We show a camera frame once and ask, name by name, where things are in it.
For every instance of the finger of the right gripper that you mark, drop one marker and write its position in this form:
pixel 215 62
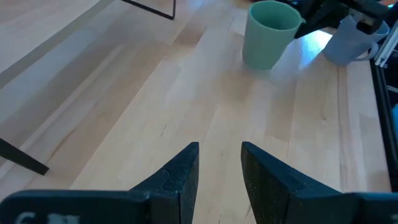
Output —
pixel 321 15
pixel 368 17

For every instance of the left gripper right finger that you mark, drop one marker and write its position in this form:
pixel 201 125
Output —
pixel 270 189

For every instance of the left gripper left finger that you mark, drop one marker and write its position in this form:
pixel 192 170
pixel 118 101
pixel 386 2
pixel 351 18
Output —
pixel 178 186

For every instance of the plain lavender mug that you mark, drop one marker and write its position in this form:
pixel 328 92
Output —
pixel 345 46

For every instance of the plain green mug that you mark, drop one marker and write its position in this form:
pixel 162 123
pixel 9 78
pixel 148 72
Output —
pixel 267 40

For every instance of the silver aluminium extrusion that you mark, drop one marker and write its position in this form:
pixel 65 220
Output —
pixel 387 46

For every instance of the wooden shelf riser black legs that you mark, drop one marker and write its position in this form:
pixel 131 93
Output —
pixel 21 160

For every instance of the black aluminium table frame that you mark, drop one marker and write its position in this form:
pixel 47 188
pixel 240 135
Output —
pixel 381 109

